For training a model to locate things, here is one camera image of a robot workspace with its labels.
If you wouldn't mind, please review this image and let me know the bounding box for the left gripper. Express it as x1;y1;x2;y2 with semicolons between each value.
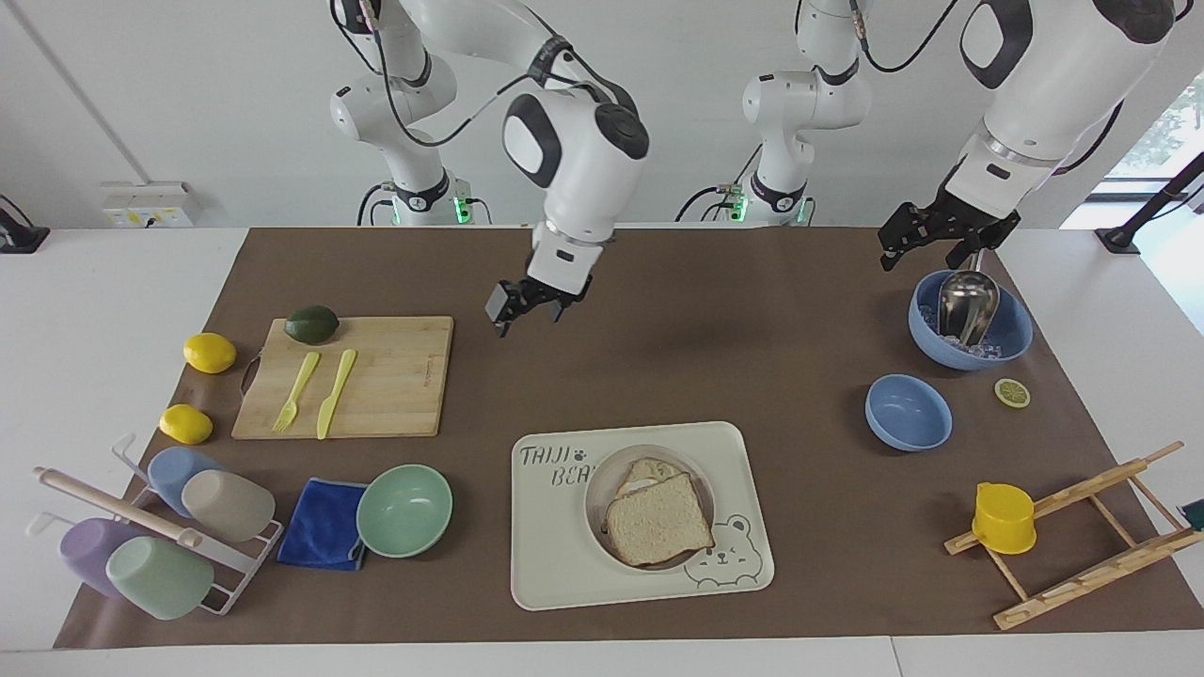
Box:
878;182;1022;273

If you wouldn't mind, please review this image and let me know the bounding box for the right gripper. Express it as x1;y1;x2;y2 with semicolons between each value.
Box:
484;271;594;339

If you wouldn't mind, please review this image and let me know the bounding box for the sandwich bottom with filling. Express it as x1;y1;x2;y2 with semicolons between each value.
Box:
615;456;698;501

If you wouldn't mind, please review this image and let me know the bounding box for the cream tray plate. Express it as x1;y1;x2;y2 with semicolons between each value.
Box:
509;419;776;613

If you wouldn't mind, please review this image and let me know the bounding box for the metal scoop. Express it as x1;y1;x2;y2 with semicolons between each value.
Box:
936;269;1002;348

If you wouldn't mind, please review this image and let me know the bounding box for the large blue bowl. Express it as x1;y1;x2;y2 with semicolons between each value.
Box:
907;270;1035;372

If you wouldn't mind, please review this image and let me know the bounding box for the wooden cutting board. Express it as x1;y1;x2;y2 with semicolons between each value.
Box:
230;315;455;442

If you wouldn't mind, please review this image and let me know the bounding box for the small blue bowl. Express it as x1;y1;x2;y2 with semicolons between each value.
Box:
863;373;955;453

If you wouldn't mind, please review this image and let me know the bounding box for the yellow plastic knife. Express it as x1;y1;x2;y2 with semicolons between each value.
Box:
315;348;359;442

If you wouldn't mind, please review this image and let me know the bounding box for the black stand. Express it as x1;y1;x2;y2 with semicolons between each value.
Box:
0;194;51;256
1095;149;1204;256

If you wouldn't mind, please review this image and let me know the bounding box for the dark green avocado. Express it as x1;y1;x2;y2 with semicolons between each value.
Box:
284;305;341;346

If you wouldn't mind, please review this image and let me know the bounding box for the green bowl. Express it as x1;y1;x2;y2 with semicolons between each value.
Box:
355;464;455;559

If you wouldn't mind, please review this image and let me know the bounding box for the yellow plastic fork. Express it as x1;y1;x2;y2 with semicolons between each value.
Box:
272;351;322;434

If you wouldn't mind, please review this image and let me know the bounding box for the bread slice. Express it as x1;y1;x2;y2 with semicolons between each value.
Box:
604;471;717;569

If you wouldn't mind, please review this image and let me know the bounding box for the blue cloth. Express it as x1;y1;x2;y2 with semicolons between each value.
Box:
276;477;371;573

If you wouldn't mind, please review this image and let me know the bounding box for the yellow lemon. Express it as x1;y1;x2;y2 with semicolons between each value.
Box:
182;332;238;375
158;403;214;446

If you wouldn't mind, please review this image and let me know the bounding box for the beige plastic cup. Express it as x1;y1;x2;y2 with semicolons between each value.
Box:
180;468;277;544

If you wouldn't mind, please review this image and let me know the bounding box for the wooden rack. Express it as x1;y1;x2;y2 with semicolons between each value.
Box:
943;439;1204;632

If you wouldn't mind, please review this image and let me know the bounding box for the blue plastic cup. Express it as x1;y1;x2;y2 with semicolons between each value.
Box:
147;446;228;517

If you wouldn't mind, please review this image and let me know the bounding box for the green plastic cup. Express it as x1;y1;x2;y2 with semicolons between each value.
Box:
104;535;216;622

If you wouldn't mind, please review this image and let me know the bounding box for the purple plastic cup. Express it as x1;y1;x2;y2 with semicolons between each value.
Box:
59;516;144;600

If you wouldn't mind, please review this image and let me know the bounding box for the black cable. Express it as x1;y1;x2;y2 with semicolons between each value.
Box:
356;181;398;228
1052;98;1127;178
849;0;962;75
674;169;765;225
357;0;642;151

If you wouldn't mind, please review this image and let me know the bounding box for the yellow cup with handle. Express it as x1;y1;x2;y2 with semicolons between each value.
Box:
970;481;1039;557

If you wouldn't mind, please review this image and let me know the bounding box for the white wall socket box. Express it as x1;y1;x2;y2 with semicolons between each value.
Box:
101;181;199;229

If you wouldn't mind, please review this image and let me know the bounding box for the white wire cup rack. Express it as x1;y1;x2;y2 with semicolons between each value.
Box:
26;432;286;618

